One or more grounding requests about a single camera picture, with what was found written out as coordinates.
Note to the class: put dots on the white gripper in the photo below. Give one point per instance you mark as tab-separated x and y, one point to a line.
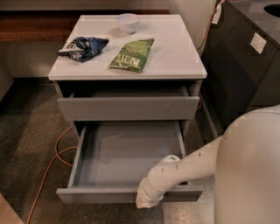
144	194

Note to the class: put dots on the green chip bag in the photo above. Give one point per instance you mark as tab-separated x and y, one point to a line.
133	56

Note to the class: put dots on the blue chip bag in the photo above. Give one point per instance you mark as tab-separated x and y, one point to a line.
83	49

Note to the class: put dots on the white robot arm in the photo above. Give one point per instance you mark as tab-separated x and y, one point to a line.
245	161

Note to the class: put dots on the grey drawer cabinet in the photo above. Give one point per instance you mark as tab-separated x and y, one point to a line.
173	60

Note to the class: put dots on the dark grey bin cabinet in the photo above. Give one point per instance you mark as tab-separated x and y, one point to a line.
239	79

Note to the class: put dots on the white label sticker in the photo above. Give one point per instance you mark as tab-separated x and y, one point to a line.
258	43

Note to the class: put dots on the white cable tag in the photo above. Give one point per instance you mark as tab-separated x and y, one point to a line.
217	15

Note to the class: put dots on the grey top drawer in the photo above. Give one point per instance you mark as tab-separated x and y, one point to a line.
129	105

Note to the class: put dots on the grey drawer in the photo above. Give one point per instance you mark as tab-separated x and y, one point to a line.
113	157
129	105

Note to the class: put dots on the white bowl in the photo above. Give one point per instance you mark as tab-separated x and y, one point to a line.
127	22

